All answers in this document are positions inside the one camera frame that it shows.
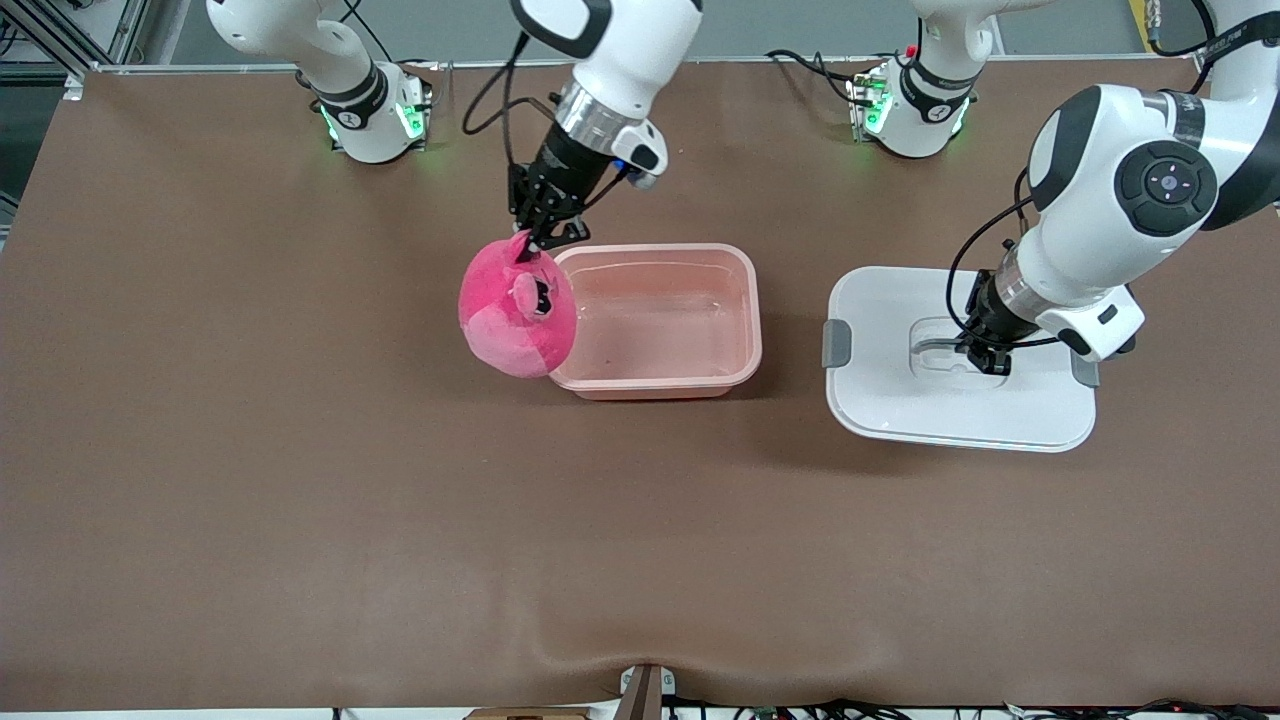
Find white box lid grey clips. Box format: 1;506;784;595
822;265;1098;454

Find pink plush toy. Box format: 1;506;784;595
458;232;579;379

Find pink plastic storage box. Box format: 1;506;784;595
548;243;763;402

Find brown table mat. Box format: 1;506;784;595
0;58;1280;713

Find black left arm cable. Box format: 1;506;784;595
945;170;1063;351

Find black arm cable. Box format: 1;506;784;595
462;30;563;173
945;170;1063;351

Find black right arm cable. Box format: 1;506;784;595
462;30;563;173

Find black base power cable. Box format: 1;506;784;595
765;48;863;106
345;0;403;63

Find metal clamp bracket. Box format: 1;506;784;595
618;664;677;720

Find aluminium frame profile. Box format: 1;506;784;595
0;0;151;101

